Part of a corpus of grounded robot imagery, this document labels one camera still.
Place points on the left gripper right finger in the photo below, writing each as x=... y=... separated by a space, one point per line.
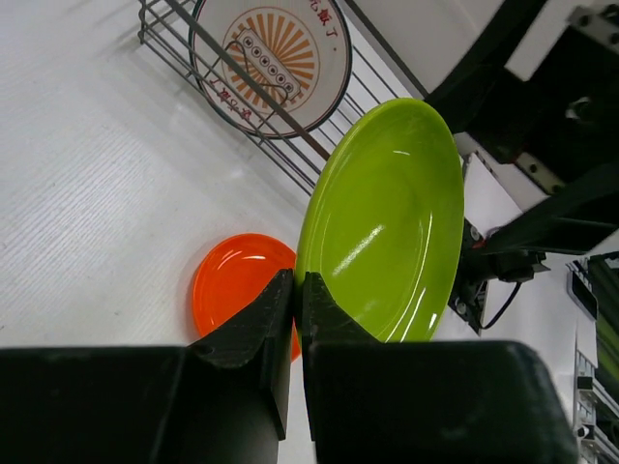
x=424 y=402

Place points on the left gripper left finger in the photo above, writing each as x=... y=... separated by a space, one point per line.
x=221 y=399

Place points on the lime green plate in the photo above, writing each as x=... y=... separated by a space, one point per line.
x=383 y=227

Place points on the orange sunburst white plate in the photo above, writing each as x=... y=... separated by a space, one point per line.
x=298 y=52

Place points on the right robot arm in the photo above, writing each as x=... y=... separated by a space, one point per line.
x=564 y=118

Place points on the black wire dish rack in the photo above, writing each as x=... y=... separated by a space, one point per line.
x=165 y=27

